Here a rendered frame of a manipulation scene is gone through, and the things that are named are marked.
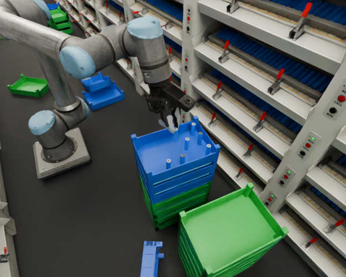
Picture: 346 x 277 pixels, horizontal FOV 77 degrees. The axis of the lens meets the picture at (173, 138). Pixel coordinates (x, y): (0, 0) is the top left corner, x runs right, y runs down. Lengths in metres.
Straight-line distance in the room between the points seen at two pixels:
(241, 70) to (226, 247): 0.67
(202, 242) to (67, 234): 0.79
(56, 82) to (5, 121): 0.94
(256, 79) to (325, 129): 0.30
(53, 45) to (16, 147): 1.26
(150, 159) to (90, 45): 0.47
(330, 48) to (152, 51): 0.48
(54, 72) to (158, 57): 0.77
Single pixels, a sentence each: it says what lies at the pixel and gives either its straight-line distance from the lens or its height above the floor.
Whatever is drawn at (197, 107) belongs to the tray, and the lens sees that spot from 1.35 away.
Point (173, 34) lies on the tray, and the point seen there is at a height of 0.72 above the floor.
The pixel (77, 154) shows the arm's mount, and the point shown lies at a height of 0.09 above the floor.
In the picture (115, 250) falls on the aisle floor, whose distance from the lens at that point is 1.27.
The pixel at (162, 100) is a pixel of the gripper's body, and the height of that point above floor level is 0.76.
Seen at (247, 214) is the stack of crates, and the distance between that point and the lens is 0.91.
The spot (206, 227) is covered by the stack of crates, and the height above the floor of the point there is 0.40.
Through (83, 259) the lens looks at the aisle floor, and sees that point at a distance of 1.31.
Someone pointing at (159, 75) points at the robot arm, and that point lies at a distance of 0.67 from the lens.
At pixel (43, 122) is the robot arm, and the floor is 0.35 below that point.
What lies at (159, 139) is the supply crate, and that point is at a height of 0.48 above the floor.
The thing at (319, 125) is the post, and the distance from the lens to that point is 0.82.
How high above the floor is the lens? 1.20
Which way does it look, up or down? 48 degrees down
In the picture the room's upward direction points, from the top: straight up
